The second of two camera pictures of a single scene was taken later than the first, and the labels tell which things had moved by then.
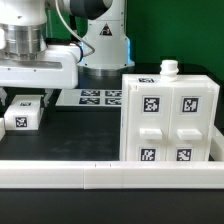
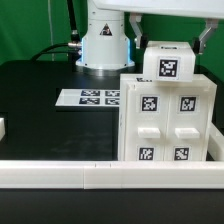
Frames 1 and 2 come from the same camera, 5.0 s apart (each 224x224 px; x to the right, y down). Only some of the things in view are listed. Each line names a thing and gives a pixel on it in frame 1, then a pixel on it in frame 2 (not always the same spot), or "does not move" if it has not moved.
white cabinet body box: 168,120 does not move
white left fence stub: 2,129 does not move
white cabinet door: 191,123 does not move
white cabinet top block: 23,113 -> 169,62
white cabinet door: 148,122 does not move
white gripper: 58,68 -> 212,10
